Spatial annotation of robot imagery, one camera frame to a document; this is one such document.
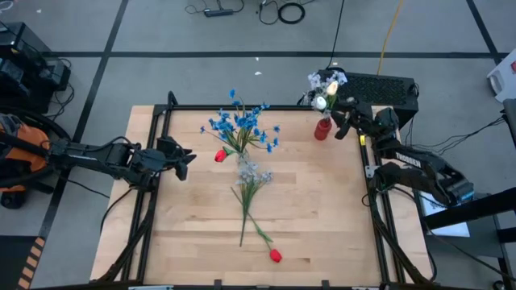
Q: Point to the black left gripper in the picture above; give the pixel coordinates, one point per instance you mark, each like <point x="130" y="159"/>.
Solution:
<point x="169" y="155"/>

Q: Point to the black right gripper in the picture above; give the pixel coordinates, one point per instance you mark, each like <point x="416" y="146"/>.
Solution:
<point x="375" y="121"/>

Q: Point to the cream artificial tulip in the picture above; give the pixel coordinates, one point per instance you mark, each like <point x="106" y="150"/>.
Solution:
<point x="332" y="87"/>

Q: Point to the red artificial tulip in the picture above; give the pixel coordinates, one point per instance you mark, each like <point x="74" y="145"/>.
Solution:
<point x="275" y="255"/>
<point x="220" y="155"/>

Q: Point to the white artificial flower bunch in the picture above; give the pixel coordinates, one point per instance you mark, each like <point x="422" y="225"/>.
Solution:
<point x="250" y="177"/>
<point x="314" y="80"/>

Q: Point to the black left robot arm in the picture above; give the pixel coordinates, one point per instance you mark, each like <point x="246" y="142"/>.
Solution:
<point x="92" y="155"/>

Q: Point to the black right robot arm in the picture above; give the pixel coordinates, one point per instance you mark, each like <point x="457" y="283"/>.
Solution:
<point x="407" y="159"/>

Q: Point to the red ribbed glass vase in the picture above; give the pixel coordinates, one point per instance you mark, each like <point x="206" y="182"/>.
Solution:
<point x="322" y="129"/>

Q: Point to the clear ribbed glass vase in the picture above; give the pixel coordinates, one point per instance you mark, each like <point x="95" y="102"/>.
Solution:
<point x="243" y="158"/>

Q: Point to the black mesh computer case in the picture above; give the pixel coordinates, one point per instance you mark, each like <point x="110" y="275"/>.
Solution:
<point x="375" y="90"/>

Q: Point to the blue artificial flower bunch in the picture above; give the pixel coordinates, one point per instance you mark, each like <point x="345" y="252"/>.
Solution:
<point x="242" y="127"/>

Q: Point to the white printed booklet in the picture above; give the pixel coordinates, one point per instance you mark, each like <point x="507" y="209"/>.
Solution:
<point x="447" y="229"/>

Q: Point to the black power strip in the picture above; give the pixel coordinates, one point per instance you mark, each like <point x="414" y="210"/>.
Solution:
<point x="217" y="13"/>

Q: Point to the orange vacuum cleaner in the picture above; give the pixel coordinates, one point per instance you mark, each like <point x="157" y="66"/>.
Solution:
<point x="28" y="159"/>

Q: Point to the white box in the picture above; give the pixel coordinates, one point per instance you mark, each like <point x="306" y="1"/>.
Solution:
<point x="504" y="76"/>

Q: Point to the black side cart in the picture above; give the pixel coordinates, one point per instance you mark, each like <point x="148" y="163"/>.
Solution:
<point x="483" y="241"/>

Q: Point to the black equipment stack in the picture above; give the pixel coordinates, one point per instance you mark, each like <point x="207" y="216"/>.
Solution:
<point x="20" y="48"/>

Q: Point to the black metal table frame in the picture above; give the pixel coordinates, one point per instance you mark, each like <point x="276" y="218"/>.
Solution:
<point x="290" y="108"/>

